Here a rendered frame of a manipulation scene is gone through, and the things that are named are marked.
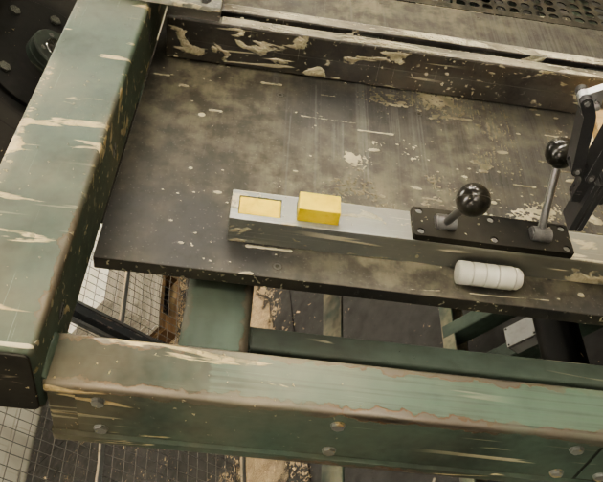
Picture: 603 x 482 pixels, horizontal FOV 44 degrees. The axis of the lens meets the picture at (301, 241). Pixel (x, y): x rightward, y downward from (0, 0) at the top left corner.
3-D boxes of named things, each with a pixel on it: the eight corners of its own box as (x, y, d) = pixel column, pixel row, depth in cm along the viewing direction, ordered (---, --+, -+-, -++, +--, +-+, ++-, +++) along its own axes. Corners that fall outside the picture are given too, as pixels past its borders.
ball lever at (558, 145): (558, 251, 90) (587, 142, 85) (527, 247, 89) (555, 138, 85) (547, 240, 93) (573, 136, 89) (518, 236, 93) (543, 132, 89)
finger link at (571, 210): (602, 186, 77) (595, 185, 77) (574, 231, 82) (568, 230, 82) (594, 166, 79) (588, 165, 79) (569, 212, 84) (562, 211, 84)
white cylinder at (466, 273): (454, 289, 90) (517, 296, 90) (461, 273, 87) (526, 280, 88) (452, 270, 92) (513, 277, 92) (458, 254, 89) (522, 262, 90)
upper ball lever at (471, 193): (456, 242, 91) (496, 214, 78) (426, 238, 90) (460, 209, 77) (457, 212, 92) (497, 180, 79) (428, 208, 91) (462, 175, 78)
